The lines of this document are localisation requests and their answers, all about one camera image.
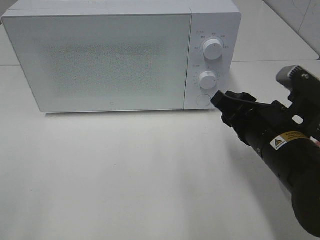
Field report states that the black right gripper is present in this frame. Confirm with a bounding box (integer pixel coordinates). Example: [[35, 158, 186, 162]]
[[211, 91, 316, 158]]

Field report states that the round white door button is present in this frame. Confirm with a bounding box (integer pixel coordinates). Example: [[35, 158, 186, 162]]
[[196, 94, 211, 108]]

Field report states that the white microwave door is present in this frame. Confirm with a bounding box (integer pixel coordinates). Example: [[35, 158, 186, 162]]
[[3, 14, 191, 113]]

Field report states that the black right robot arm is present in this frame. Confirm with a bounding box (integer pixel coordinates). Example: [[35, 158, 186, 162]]
[[211, 91, 320, 237]]

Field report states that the lower white timer knob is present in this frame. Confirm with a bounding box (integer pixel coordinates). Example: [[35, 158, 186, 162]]
[[198, 71, 217, 90]]

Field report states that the upper white power knob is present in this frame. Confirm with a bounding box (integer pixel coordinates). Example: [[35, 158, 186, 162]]
[[202, 37, 224, 61]]

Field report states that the white microwave oven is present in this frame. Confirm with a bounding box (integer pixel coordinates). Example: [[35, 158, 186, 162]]
[[1, 0, 242, 112]]

